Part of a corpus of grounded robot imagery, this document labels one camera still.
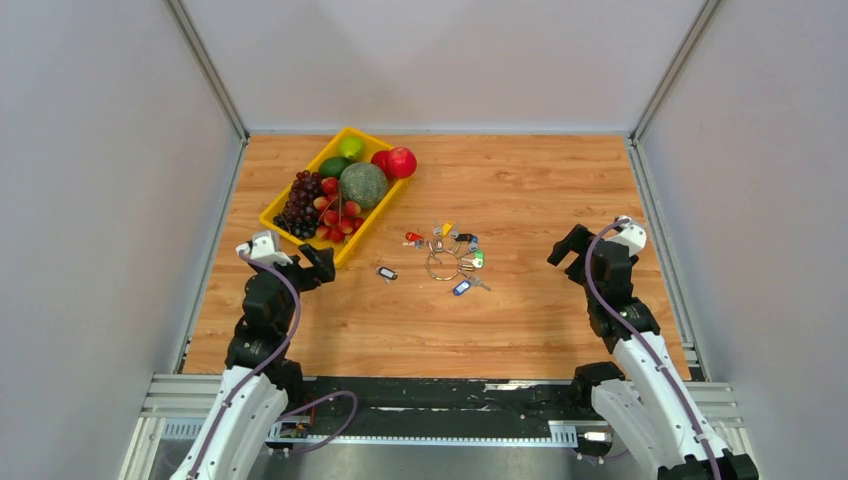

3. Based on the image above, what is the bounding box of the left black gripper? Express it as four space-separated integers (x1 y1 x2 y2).
249 243 335 332

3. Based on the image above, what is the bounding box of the key with green tag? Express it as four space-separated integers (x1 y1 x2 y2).
458 250 485 272

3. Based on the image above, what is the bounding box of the key with red tag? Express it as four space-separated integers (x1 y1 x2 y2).
402 232 425 249

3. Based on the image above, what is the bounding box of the large metal keyring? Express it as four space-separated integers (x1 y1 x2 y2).
424 250 460 282

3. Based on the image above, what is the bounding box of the key with blue tag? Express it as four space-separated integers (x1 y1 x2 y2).
452 277 492 296

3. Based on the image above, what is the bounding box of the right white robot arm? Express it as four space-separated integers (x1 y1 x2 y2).
547 216 759 479

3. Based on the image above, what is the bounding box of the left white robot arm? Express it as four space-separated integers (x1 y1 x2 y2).
172 232 335 479

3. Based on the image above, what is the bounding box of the dark purple grape bunch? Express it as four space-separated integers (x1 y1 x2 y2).
273 170 324 240

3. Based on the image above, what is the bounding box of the key with black tag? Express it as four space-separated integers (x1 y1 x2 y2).
376 266 398 284

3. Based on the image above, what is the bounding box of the green netted melon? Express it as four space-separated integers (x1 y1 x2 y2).
339 162 389 210

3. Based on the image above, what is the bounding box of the dark green avocado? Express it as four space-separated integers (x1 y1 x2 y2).
318 156 354 179

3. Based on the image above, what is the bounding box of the light green pear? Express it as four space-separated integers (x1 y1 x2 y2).
337 136 366 162

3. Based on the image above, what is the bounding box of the red apple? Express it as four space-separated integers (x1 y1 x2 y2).
386 147 418 179
371 150 392 179

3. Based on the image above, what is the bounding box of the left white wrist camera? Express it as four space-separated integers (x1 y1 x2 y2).
236 230 292 266

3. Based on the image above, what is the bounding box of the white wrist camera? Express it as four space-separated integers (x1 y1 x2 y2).
236 230 292 266
608 215 648 258

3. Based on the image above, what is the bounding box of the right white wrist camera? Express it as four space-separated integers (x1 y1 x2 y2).
608 215 648 258

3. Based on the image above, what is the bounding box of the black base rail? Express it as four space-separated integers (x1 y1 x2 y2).
285 376 611 440

